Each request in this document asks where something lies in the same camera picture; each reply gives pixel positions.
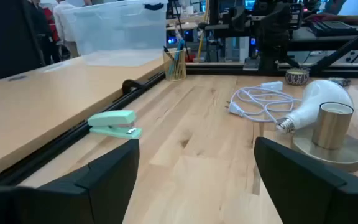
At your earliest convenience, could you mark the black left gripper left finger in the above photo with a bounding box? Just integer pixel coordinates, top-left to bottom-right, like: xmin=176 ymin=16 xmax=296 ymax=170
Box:
xmin=0 ymin=139 xmax=140 ymax=224

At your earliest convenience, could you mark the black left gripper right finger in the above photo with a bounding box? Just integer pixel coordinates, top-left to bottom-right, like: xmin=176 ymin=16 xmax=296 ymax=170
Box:
xmin=254 ymin=136 xmax=358 ymax=224

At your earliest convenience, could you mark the brass lamp socket base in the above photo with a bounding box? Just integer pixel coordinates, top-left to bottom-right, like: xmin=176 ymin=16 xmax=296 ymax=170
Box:
xmin=290 ymin=101 xmax=358 ymax=173

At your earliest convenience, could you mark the mint green stapler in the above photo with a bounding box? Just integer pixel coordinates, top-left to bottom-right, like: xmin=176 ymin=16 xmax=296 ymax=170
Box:
xmin=87 ymin=110 xmax=143 ymax=139

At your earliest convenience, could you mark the black pen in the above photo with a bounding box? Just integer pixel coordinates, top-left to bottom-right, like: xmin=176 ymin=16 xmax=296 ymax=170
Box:
xmin=162 ymin=45 xmax=175 ymax=62

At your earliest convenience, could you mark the clear plastic storage bin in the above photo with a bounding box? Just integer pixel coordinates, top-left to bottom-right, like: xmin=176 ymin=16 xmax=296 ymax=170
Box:
xmin=62 ymin=0 xmax=169 ymax=67

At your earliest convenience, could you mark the blue pen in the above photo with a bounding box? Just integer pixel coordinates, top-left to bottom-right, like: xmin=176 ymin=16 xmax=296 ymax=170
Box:
xmin=167 ymin=37 xmax=186 ymax=75

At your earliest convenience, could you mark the person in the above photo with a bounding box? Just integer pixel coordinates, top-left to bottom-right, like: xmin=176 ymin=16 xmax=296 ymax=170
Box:
xmin=26 ymin=0 xmax=62 ymax=65
xmin=53 ymin=0 xmax=80 ymax=59

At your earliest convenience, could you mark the black keyboard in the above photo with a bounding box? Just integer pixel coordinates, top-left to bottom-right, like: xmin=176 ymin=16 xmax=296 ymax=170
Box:
xmin=308 ymin=20 xmax=358 ymax=37

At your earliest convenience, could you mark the yellow pole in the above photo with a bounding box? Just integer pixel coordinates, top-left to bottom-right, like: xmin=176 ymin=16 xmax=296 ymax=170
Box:
xmin=196 ymin=0 xmax=211 ymax=62

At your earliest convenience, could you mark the black partition panel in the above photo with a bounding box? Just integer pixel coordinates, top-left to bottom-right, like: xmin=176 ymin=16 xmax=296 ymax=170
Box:
xmin=0 ymin=0 xmax=45 ymax=85

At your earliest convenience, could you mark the person's hand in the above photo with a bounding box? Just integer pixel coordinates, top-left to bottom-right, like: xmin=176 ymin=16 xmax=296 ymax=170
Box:
xmin=303 ymin=12 xmax=358 ymax=29

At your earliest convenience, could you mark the black rail clamp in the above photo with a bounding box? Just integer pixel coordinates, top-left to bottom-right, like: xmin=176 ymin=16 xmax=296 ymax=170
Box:
xmin=122 ymin=78 xmax=145 ymax=96

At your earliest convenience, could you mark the white lamp power cord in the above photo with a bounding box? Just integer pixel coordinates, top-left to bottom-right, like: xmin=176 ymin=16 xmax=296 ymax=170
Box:
xmin=227 ymin=80 xmax=303 ymax=124

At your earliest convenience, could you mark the gold wire pen cup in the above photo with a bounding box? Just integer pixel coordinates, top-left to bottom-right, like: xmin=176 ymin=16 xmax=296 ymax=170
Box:
xmin=162 ymin=47 xmax=188 ymax=82

